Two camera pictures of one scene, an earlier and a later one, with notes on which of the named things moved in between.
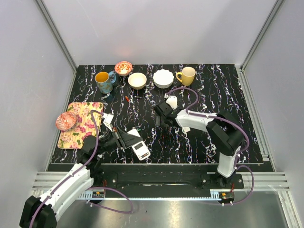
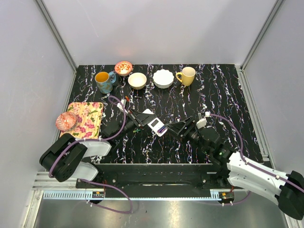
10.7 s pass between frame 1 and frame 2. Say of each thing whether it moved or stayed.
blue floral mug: stayed
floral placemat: stayed
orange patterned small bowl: stayed
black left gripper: moved
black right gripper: moved
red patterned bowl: stayed
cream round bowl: stayed
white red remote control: moved
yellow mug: stayed
